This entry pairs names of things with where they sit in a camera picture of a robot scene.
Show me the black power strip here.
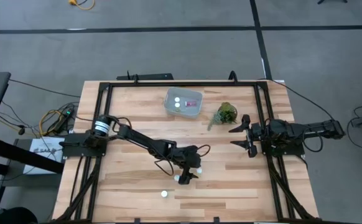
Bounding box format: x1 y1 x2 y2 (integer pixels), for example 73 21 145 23
55 107 75 133

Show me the yellow extension cable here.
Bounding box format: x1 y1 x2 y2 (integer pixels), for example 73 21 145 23
68 0 96 11

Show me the black beam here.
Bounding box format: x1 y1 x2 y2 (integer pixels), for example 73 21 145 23
0 136 65 174

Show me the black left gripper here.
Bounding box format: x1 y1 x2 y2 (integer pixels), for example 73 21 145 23
177 145 202 186

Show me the white printed bag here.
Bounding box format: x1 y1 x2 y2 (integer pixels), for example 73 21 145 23
24 136 66 175

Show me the black metal table frame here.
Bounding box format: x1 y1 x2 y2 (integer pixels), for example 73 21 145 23
52 79 320 224

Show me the white plastic basket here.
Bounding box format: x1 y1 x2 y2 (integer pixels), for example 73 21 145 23
163 86 204 119

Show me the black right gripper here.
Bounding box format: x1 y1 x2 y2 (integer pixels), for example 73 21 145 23
228 114 264 159

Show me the potted succulent plant black pot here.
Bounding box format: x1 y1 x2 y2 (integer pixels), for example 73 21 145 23
207 101 239 131

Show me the yellow coiled cable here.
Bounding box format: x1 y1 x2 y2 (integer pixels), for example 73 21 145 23
39 109 63 136

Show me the black bar device with antenna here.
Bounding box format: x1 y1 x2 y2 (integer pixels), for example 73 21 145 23
116 70 175 81

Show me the black rounded object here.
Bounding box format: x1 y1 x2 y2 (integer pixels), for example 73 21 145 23
0 207 39 224

